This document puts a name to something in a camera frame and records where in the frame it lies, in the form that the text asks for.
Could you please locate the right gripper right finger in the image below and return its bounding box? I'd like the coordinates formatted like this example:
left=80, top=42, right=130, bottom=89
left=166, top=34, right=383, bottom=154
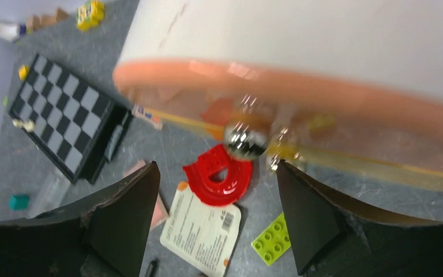
left=276, top=161, right=443, bottom=276

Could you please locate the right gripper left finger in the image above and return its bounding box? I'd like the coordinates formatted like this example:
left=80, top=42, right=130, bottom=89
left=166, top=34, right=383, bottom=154
left=0, top=162, right=160, bottom=276

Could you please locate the clear plastic bottle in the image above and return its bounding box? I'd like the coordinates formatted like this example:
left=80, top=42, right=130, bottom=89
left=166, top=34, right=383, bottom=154
left=28, top=169, right=71, bottom=218

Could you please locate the round drawer organizer box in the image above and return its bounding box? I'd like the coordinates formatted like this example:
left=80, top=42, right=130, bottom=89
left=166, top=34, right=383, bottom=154
left=112, top=1, right=443, bottom=191

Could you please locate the black makeup brush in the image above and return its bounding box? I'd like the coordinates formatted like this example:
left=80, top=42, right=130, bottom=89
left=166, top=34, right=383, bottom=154
left=144, top=259, right=159, bottom=277

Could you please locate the green lego brick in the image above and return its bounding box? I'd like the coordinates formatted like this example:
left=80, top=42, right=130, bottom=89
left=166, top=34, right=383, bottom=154
left=251, top=213, right=291, bottom=266

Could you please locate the pink blush palette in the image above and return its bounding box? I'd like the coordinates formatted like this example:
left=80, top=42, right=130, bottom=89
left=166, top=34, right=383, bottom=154
left=123, top=159, right=170, bottom=231

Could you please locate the teal cube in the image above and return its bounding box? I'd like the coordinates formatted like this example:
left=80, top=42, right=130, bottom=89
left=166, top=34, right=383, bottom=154
left=9, top=194, right=29, bottom=211

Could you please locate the black white chessboard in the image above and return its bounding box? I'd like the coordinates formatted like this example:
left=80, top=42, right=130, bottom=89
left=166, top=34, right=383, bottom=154
left=9, top=54, right=133, bottom=184

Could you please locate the red plastic arch toy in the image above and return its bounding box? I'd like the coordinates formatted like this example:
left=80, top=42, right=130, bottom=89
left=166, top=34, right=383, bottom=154
left=183, top=144, right=253, bottom=207

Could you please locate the colourful eyeshadow palette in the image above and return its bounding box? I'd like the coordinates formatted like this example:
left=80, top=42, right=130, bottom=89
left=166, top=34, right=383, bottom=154
left=132, top=105, right=164, bottom=130

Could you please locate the white chess pawn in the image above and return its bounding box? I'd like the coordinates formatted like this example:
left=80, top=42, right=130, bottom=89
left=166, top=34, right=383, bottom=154
left=12, top=119, right=35, bottom=133

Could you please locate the yellow cube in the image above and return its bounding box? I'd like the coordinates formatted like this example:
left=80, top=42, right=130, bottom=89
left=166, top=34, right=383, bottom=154
left=18, top=65, right=29, bottom=81

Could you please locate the yellow toy block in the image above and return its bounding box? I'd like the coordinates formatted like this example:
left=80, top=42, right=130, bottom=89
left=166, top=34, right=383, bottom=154
left=76, top=1, right=104, bottom=31

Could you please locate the wooden arch block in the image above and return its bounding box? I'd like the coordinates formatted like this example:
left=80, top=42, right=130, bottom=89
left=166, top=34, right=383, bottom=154
left=40, top=8, right=69, bottom=27

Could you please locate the small wooden block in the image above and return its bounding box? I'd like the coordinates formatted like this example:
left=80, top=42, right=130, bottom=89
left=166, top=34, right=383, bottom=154
left=25, top=15, right=41, bottom=32

